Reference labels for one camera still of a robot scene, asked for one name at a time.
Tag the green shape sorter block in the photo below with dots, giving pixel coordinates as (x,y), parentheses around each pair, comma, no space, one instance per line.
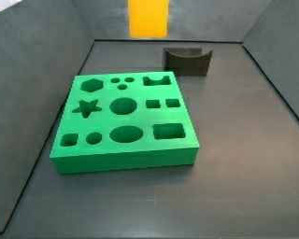
(124,122)

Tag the yellow vertical panel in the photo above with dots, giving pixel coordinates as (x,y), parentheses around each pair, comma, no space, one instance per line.
(148,18)

